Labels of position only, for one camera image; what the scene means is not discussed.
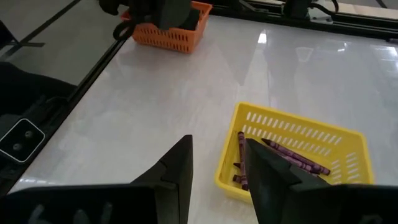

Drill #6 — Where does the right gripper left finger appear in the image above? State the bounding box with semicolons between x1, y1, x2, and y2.
130;134;193;224

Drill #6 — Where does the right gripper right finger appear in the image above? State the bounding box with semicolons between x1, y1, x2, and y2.
245;138;330;224

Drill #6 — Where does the orange plastic basket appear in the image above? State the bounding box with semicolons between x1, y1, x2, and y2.
120;1;213;54

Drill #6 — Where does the yellow plastic basket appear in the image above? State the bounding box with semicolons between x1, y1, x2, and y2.
214;101;376;205

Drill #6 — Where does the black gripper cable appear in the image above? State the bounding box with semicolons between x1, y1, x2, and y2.
112;17;137;41

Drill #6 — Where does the silver metal bracket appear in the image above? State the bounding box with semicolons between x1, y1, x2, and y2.
310;14;338;25

